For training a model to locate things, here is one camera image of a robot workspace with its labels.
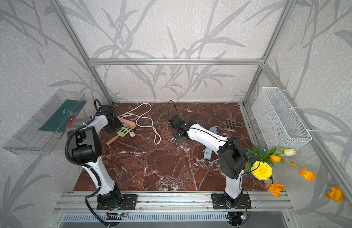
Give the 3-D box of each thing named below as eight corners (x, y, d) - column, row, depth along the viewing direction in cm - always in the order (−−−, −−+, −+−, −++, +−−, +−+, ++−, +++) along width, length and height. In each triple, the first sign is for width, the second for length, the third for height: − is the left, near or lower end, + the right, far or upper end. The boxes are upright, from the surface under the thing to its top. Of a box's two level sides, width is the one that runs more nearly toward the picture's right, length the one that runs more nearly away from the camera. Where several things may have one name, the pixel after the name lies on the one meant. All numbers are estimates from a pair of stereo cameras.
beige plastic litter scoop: (224, 130, 106) (224, 127, 103) (225, 112, 117) (225, 110, 114) (235, 132, 105) (236, 130, 102) (235, 114, 115) (236, 112, 113)
